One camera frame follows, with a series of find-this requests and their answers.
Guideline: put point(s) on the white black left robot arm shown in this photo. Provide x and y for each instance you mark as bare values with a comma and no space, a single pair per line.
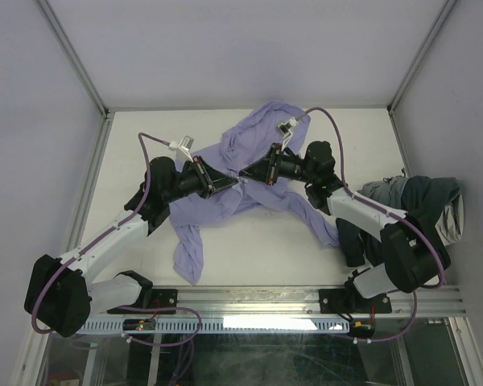
79,267

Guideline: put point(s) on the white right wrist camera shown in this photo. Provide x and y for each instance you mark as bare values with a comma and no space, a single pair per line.
286,131

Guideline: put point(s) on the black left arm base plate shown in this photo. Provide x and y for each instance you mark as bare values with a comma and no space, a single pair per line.
161,300

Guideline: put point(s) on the aluminium mounting rail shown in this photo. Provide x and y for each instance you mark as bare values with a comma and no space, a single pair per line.
249,299

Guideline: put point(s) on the aluminium frame post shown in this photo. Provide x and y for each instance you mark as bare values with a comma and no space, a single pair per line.
47,11
426,45

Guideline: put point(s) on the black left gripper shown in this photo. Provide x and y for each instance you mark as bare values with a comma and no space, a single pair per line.
211,181

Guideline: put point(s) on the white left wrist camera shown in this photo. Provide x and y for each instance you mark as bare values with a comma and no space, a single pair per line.
182,149

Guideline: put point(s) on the dark green grey jacket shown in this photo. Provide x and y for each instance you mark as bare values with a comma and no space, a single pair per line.
440,198

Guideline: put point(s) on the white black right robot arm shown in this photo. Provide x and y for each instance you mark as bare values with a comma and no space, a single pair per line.
412,251

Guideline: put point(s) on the white slotted cable duct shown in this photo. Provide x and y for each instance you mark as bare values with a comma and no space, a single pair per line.
235,324

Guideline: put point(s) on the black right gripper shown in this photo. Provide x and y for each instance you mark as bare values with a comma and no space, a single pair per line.
265,169

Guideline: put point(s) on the aluminium left frame post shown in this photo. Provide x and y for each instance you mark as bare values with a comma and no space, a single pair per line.
47,11

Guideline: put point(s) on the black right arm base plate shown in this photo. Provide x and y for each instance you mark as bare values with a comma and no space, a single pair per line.
343,301

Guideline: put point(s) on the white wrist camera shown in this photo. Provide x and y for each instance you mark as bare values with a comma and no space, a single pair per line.
182,149
286,131

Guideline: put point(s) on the lilac purple jacket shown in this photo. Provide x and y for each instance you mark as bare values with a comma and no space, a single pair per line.
245,143

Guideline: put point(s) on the aluminium right frame post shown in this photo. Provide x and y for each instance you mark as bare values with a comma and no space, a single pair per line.
426,45

